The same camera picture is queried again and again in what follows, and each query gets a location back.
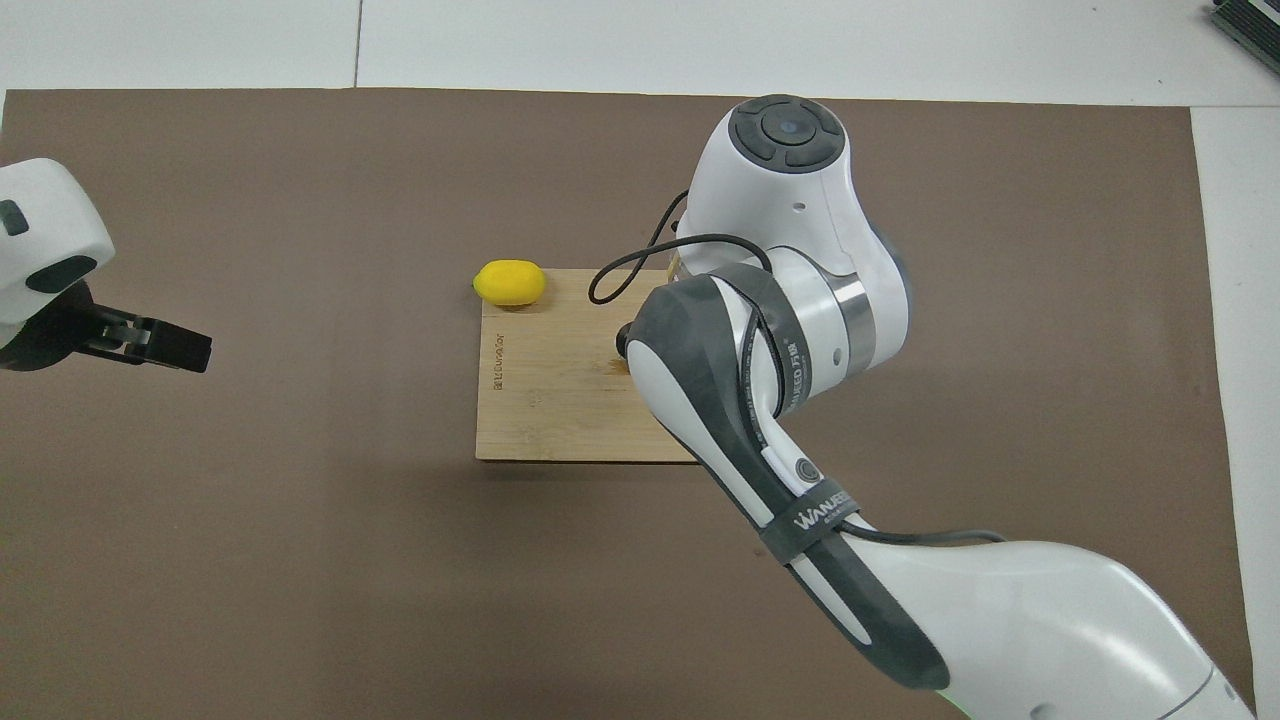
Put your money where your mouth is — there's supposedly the brown table mat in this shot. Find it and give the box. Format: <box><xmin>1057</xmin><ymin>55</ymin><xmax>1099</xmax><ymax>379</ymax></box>
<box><xmin>0</xmin><ymin>88</ymin><xmax>1259</xmax><ymax>720</ymax></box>

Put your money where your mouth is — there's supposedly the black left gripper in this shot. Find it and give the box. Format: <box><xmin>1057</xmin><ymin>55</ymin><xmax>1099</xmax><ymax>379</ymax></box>
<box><xmin>0</xmin><ymin>283</ymin><xmax>214</xmax><ymax>376</ymax></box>

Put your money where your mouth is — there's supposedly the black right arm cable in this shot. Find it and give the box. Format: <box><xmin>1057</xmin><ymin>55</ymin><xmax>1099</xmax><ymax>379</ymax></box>
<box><xmin>588</xmin><ymin>190</ymin><xmax>1006</xmax><ymax>548</ymax></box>

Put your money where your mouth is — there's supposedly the grey ribbed device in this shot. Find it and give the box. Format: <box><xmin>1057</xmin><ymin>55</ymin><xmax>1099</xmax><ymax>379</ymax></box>
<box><xmin>1210</xmin><ymin>0</ymin><xmax>1280</xmax><ymax>59</ymax></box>

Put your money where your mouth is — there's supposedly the wooden cutting board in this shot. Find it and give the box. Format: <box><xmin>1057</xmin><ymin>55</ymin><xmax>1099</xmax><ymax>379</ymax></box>
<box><xmin>475</xmin><ymin>268</ymin><xmax>701</xmax><ymax>464</ymax></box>

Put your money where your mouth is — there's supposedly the yellow lemon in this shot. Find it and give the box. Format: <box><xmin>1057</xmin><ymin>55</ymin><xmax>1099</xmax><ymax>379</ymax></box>
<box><xmin>472</xmin><ymin>259</ymin><xmax>548</xmax><ymax>308</ymax></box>

